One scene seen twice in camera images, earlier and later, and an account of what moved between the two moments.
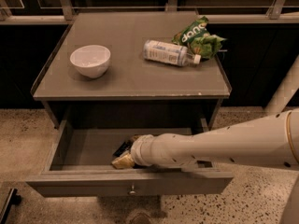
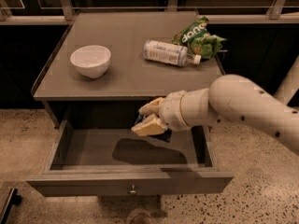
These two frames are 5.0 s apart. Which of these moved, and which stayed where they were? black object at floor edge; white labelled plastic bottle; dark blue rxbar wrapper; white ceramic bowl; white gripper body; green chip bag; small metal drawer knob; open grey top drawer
Moved: white gripper body; dark blue rxbar wrapper
Stayed: small metal drawer knob; open grey top drawer; green chip bag; white labelled plastic bottle; black object at floor edge; white ceramic bowl
